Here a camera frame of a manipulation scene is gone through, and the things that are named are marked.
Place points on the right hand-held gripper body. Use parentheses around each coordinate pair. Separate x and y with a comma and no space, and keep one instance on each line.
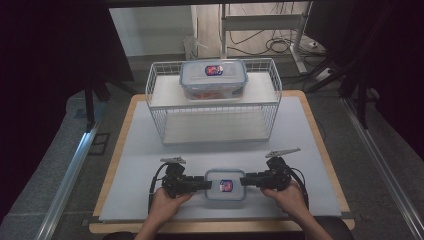
(276,175)

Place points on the black stand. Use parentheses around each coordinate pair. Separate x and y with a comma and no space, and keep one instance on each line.
(90,106)
(361,100)

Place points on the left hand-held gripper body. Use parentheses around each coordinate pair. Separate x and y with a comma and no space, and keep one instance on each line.
(176,181)

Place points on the white metal desk frame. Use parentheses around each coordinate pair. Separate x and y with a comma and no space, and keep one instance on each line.
(263,22)

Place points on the person's right hand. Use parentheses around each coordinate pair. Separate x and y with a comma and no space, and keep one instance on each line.
(286,200)

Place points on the aluminium rail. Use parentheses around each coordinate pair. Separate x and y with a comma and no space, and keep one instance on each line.
(383,166)
(66,186)

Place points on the dark curtain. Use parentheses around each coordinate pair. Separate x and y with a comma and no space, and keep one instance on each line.
(400,66)
(43,66)

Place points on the person's left hand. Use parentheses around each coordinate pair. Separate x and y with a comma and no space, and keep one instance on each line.
(166,206)

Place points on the small clear food container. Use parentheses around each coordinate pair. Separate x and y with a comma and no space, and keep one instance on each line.
(226,195)

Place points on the person's lap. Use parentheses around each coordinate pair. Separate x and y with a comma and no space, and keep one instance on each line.
(216,236)

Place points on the white power strip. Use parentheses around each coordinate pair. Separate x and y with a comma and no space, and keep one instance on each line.
(324,75)

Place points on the large clear food container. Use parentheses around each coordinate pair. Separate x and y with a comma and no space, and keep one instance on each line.
(213,83)

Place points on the white table mat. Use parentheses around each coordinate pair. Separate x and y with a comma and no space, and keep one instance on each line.
(133,166)

